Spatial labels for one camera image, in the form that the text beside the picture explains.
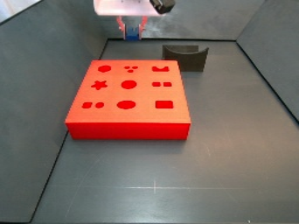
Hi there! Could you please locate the blue square-circle peg object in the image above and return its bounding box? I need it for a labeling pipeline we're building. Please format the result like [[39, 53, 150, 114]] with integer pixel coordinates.
[[126, 27, 139, 41]]

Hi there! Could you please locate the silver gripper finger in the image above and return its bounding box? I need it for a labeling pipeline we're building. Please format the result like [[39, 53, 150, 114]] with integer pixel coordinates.
[[116, 16, 127, 39], [139, 16, 148, 34]]

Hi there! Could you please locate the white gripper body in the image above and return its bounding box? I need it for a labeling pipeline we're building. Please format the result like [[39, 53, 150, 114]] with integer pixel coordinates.
[[94, 0, 160, 17]]

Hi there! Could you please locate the red shape-sorter fixture block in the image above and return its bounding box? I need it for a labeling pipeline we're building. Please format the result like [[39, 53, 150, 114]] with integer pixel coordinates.
[[66, 59, 191, 140]]

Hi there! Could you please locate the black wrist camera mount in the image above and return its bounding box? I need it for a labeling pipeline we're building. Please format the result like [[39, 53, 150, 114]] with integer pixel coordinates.
[[150, 0, 175, 14]]

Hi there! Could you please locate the black curved regrasp stand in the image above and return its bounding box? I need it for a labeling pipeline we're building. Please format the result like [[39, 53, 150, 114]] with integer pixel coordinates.
[[163, 45, 210, 72]]

